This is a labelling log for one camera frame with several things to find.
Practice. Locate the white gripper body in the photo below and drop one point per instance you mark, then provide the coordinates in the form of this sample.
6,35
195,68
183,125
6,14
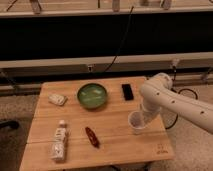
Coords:
149,111

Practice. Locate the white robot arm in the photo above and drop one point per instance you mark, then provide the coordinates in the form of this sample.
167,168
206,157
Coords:
156,93

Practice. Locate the green ceramic bowl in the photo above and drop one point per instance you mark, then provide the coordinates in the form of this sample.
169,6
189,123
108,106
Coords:
92,95

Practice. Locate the black rectangular block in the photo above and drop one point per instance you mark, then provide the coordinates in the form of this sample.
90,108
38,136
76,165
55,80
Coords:
127,92

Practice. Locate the red chili pepper toy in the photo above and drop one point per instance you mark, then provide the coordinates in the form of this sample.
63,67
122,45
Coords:
92,137

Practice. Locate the wooden bamboo table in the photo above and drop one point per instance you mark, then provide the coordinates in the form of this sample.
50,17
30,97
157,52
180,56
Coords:
118,145

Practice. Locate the white crumpled packet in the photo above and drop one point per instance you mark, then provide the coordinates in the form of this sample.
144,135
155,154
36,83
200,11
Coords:
57,99

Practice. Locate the white plastic bottle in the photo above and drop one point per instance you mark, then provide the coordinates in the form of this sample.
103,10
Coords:
59,142

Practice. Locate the long workbench rail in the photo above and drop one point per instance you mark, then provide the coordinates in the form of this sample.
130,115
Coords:
44,67

